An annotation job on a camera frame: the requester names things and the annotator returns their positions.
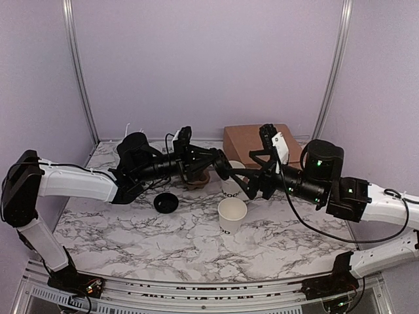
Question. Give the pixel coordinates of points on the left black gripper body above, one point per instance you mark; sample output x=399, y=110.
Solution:
x=183, y=167

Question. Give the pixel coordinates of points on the brown paper bag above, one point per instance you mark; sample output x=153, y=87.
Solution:
x=238, y=141

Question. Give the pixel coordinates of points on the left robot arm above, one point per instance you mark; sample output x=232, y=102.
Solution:
x=141, y=167

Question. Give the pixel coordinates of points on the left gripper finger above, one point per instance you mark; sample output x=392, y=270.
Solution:
x=222, y=169
x=210, y=155

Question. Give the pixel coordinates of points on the cardboard cup carrier tray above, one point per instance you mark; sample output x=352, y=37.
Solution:
x=201, y=182

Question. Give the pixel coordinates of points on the aluminium frame post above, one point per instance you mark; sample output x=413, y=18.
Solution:
x=337, y=61
x=77, y=67

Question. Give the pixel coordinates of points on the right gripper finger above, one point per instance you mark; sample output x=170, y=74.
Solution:
x=247, y=185
x=244, y=175

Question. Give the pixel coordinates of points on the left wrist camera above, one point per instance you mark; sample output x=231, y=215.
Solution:
x=181, y=139

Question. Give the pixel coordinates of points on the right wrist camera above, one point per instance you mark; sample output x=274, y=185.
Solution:
x=274, y=145

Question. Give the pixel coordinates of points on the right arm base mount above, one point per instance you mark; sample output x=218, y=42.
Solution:
x=340, y=280

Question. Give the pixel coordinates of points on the aluminium front rail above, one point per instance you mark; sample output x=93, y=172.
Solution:
x=118, y=295

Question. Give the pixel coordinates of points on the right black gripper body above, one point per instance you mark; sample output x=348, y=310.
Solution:
x=268, y=173

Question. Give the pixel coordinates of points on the right aluminium frame post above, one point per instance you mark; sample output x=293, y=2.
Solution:
x=337, y=61

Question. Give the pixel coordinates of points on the white paper coffee cup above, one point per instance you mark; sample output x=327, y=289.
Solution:
x=232, y=212

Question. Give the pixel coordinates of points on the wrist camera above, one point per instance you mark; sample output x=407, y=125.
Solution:
x=274, y=145
x=181, y=139

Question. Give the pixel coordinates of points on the orange white bowl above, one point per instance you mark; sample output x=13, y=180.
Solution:
x=156, y=146

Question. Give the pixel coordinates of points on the stacked white paper cups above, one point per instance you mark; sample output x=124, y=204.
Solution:
x=230, y=188

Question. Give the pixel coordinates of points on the black plastic cup lid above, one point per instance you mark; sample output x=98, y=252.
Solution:
x=220, y=156

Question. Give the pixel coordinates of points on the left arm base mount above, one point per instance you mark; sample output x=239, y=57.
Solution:
x=70, y=280

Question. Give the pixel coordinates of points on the left aluminium frame post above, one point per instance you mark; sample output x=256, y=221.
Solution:
x=77, y=67

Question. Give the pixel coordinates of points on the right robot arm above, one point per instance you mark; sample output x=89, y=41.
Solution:
x=319, y=181

